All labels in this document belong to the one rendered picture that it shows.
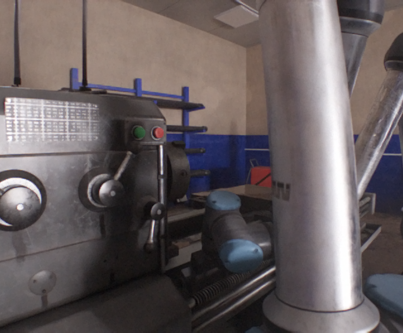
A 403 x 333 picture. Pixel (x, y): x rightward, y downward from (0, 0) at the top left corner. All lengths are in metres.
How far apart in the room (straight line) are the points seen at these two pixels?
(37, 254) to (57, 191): 0.14
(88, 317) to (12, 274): 0.19
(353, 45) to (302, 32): 0.18
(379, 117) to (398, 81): 0.11
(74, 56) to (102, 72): 0.45
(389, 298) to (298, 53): 0.36
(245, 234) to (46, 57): 3.79
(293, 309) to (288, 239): 0.08
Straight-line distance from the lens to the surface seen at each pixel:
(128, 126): 0.67
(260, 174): 4.33
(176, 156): 0.99
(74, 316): 0.71
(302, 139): 0.34
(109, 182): 0.60
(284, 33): 0.38
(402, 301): 0.49
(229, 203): 0.69
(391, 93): 0.92
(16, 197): 0.55
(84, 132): 0.65
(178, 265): 0.91
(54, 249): 0.66
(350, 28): 0.54
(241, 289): 1.10
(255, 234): 0.64
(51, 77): 4.09
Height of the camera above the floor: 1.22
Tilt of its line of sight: 6 degrees down
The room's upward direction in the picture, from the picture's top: straight up
